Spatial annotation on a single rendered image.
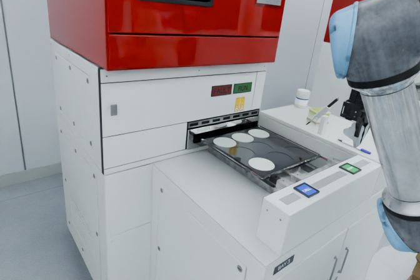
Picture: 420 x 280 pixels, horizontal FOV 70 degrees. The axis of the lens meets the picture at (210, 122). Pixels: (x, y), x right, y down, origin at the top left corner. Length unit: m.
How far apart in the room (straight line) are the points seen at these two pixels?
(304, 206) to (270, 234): 0.13
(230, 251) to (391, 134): 0.59
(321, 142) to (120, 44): 0.90
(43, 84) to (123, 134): 1.49
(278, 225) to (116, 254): 0.80
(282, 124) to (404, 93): 0.97
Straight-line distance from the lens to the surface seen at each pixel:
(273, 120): 1.54
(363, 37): 0.54
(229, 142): 1.32
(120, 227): 1.38
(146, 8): 1.04
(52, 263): 2.09
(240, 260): 0.98
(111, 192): 1.26
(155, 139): 1.23
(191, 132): 1.31
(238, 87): 1.42
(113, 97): 1.09
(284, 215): 0.86
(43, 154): 2.78
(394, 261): 1.08
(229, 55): 1.27
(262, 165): 1.18
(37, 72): 2.56
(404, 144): 0.64
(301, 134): 1.44
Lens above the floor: 1.45
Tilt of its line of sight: 21 degrees down
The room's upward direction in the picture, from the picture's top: 6 degrees clockwise
